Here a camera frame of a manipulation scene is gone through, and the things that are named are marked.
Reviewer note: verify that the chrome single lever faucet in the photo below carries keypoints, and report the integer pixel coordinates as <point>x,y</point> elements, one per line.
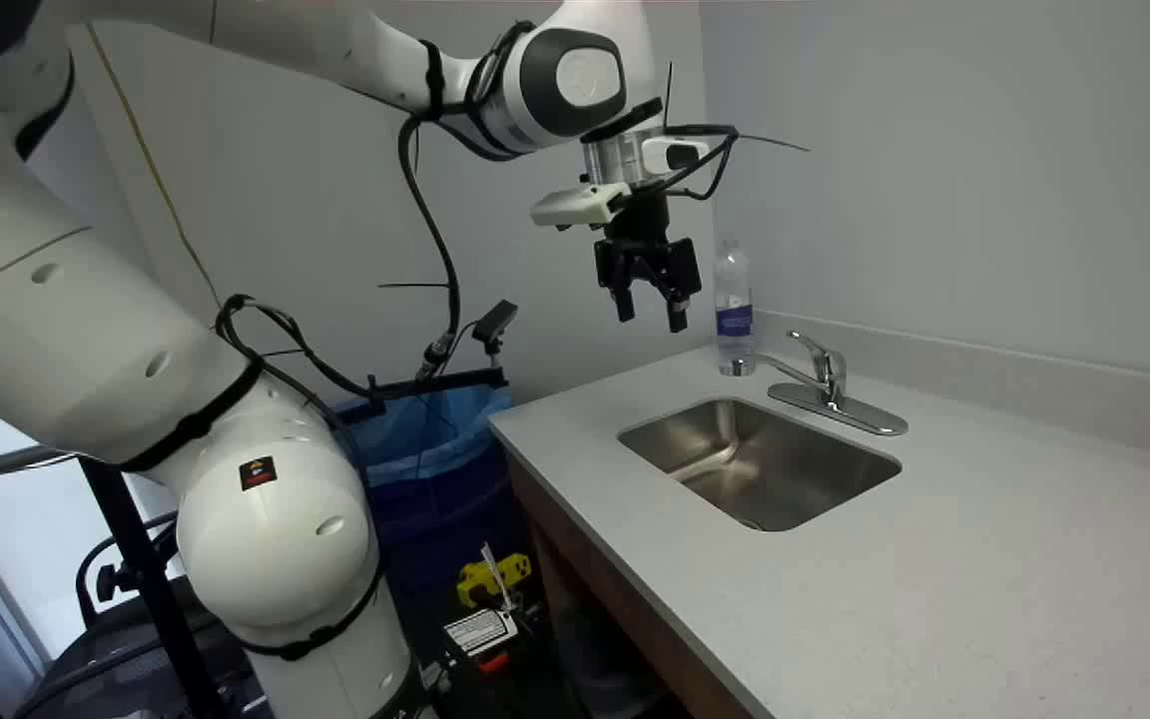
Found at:
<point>823,385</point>

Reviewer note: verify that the black metal stand pole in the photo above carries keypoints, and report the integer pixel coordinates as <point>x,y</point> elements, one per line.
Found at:
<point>136,572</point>

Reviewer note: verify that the white red small device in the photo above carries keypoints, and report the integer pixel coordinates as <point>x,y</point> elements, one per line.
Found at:
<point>481,631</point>

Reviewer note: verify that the brown wooden counter cabinet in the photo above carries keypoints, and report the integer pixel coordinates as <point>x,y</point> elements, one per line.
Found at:
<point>601,583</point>

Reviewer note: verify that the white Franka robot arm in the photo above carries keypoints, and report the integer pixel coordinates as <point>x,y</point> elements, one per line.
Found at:
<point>70,303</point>

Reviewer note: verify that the blue bin with bag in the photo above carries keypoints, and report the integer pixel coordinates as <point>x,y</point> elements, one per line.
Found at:
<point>429,464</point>

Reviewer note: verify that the clear water bottle blue label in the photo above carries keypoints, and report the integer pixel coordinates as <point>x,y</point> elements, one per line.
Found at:
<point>731,319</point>

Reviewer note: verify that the stainless steel sink basin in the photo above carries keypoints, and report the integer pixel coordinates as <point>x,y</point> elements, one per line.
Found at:
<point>769,464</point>

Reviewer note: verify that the yellow tool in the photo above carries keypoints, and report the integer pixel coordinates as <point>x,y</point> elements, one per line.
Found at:
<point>492,578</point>

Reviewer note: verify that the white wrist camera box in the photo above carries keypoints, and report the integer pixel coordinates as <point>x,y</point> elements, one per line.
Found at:
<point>580,205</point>

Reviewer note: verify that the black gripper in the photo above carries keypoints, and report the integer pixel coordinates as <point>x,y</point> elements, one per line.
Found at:
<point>648,243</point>

